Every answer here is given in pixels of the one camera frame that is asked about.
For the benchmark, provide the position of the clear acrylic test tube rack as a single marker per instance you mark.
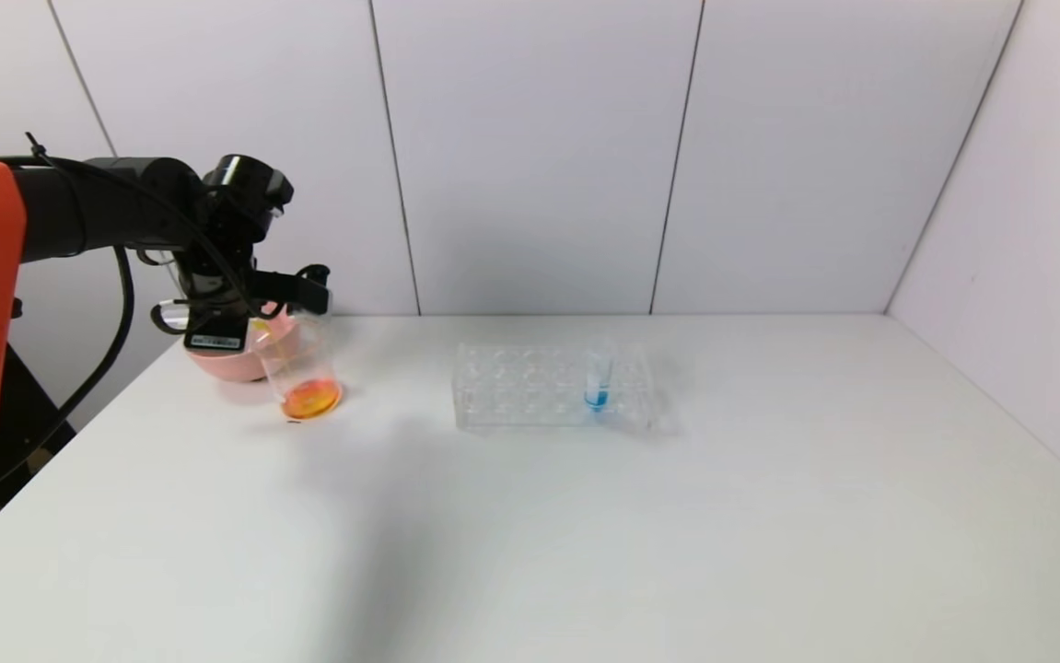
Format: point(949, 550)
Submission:
point(530, 396)

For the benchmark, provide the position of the clear glass beaker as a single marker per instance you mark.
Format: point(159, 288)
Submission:
point(313, 398)

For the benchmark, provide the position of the test tube with blue pigment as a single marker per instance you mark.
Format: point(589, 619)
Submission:
point(596, 398)

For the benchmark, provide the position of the pink bowl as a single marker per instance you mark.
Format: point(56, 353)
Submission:
point(226, 366)

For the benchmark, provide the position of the test tube with yellow pigment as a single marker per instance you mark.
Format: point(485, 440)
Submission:
point(295, 318)

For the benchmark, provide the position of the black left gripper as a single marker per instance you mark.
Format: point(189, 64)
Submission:
point(215, 339)

